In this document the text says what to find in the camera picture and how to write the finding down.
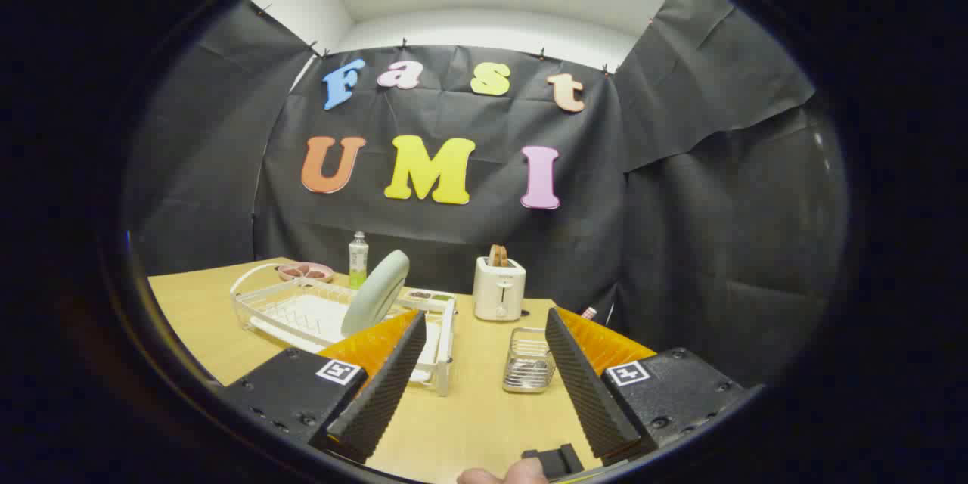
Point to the white divided tray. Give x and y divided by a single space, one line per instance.
427 303

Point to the clear bottle with green drink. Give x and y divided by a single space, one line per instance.
358 261

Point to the pink plate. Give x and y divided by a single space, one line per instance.
305 277

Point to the bread slice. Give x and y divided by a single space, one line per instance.
494 255
504 257

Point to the grey-green plate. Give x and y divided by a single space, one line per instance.
376 291

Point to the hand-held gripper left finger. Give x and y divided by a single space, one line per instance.
382 393

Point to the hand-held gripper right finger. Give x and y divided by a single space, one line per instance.
582 386

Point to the white toaster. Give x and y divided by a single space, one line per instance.
499 291

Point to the black backdrop cloth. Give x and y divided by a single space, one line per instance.
681 242

